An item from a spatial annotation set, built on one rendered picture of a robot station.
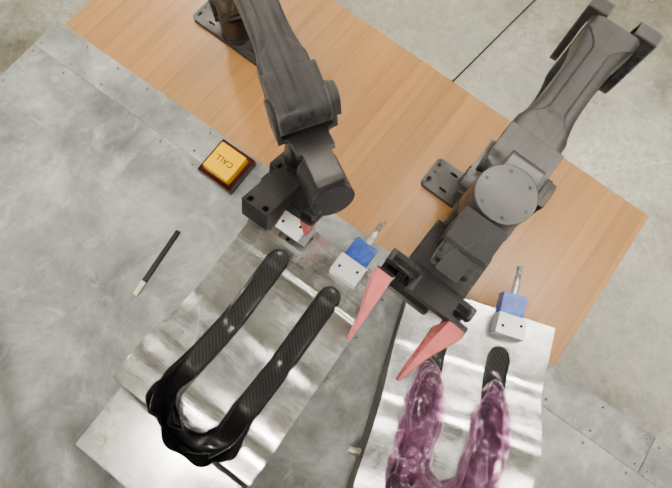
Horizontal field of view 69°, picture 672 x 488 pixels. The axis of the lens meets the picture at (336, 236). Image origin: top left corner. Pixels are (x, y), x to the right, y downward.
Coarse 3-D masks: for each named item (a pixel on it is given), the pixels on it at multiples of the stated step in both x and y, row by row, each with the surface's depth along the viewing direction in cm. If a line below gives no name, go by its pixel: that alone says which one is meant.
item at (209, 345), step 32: (256, 288) 82; (224, 320) 81; (320, 320) 81; (192, 352) 76; (288, 352) 80; (160, 384) 72; (256, 384) 76; (160, 416) 75; (224, 416) 72; (256, 416) 73; (192, 448) 76; (224, 448) 75
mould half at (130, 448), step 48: (240, 240) 84; (240, 288) 82; (288, 288) 82; (336, 288) 82; (192, 336) 77; (240, 336) 79; (336, 336) 80; (144, 384) 73; (192, 384) 73; (240, 384) 75; (288, 384) 77; (96, 432) 78; (144, 432) 78; (144, 480) 76; (192, 480) 76; (240, 480) 70
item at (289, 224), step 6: (282, 216) 79; (288, 216) 79; (294, 216) 79; (282, 222) 79; (288, 222) 79; (294, 222) 78; (282, 228) 79; (288, 228) 78; (294, 228) 78; (300, 228) 79; (288, 234) 78; (294, 234) 78; (300, 234) 78; (312, 234) 83; (300, 240) 79; (306, 240) 82
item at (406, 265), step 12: (396, 252) 49; (384, 264) 53; (396, 264) 49; (408, 264) 48; (408, 276) 49; (432, 276) 48; (444, 288) 48; (456, 300) 48; (456, 312) 48; (468, 312) 48
